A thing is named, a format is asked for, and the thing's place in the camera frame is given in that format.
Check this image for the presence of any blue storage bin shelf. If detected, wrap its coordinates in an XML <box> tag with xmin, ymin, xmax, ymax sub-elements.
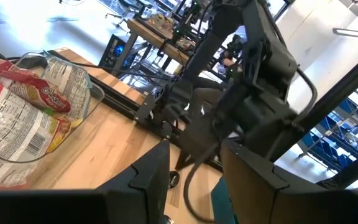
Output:
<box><xmin>298</xmin><ymin>93</ymin><xmax>358</xmax><ymax>174</ymax></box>

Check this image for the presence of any wooden desk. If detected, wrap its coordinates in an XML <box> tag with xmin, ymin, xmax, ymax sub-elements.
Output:
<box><xmin>126</xmin><ymin>17</ymin><xmax>195</xmax><ymax>66</ymax></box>

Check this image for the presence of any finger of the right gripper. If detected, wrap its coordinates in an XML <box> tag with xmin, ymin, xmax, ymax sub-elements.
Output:
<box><xmin>175</xmin><ymin>114</ymin><xmax>225</xmax><ymax>171</ymax></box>

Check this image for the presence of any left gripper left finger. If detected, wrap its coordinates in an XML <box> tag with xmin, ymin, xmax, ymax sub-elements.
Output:
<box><xmin>0</xmin><ymin>139</ymin><xmax>170</xmax><ymax>224</ymax></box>

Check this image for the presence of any clear plastic container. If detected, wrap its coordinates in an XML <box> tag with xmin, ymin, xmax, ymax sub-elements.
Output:
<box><xmin>0</xmin><ymin>49</ymin><xmax>106</xmax><ymax>190</ymax></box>

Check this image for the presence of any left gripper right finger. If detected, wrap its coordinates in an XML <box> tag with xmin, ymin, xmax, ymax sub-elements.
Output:
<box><xmin>221</xmin><ymin>139</ymin><xmax>358</xmax><ymax>224</ymax></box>

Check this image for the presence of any black box under desk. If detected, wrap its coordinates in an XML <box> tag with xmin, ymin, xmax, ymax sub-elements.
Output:
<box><xmin>99</xmin><ymin>33</ymin><xmax>130</xmax><ymax>77</ymax></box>

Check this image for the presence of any teal plastic tray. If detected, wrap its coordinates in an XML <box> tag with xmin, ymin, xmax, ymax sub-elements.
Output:
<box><xmin>210</xmin><ymin>176</ymin><xmax>239</xmax><ymax>224</ymax></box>

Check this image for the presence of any red orange ramen packet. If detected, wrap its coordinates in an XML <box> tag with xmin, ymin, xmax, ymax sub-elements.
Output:
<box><xmin>0</xmin><ymin>79</ymin><xmax>63</xmax><ymax>189</ymax></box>

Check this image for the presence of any yellow striped food packet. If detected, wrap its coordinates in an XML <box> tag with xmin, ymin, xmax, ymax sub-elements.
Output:
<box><xmin>47</xmin><ymin>117</ymin><xmax>84</xmax><ymax>153</ymax></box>

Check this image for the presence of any black office chair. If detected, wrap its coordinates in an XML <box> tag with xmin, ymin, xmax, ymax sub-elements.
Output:
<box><xmin>104</xmin><ymin>0</ymin><xmax>154</xmax><ymax>29</ymax></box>

